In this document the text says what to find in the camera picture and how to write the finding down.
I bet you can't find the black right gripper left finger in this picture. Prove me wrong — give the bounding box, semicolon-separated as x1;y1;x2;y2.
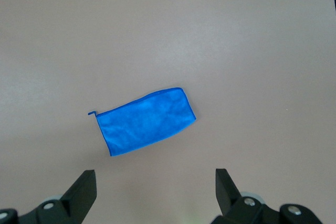
0;169;98;224

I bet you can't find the blue microfibre towel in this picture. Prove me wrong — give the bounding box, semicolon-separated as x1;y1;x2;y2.
87;87;197;157

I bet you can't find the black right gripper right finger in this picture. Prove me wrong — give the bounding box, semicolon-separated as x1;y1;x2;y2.
209;168;326;224

